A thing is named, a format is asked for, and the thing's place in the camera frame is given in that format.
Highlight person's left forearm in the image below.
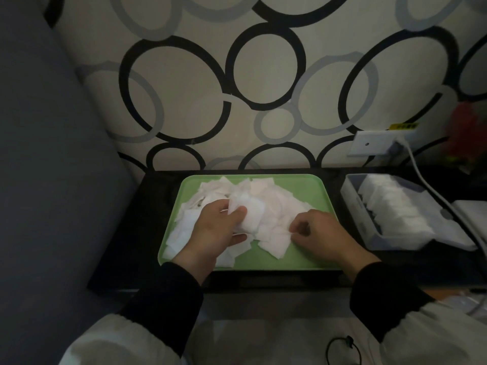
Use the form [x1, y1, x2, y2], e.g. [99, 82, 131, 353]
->
[59, 261, 204, 365]

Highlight white wall socket plate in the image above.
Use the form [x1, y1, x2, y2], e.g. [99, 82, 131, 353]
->
[346, 130, 415, 157]

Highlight person's left hand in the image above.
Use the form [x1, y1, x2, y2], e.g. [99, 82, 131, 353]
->
[171, 199, 249, 284]

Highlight green plastic tray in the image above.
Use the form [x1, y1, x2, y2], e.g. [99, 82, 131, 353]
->
[158, 173, 341, 271]

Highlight white power bank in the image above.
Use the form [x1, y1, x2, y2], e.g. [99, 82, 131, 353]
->
[451, 200, 487, 244]

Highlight white charger cable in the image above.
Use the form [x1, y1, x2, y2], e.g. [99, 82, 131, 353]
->
[395, 138, 487, 255]

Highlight clear plastic box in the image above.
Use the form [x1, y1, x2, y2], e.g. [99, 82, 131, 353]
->
[339, 173, 438, 251]

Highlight red decoration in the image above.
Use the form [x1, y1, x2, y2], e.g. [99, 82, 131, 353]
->
[445, 102, 487, 168]

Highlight person's right hand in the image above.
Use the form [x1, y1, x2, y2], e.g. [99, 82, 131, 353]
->
[288, 208, 381, 282]

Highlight black hair tie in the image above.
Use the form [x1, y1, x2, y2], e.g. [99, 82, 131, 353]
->
[325, 335, 361, 365]

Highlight pile of white cotton pads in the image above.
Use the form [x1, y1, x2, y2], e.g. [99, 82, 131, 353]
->
[163, 176, 315, 269]

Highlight grey upholstered sofa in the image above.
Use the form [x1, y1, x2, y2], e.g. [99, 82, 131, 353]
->
[0, 0, 137, 365]

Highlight person's right forearm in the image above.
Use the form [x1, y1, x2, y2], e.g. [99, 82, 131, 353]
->
[349, 261, 487, 365]

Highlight stack of cotton pads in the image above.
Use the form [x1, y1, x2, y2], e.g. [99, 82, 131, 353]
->
[227, 195, 266, 236]

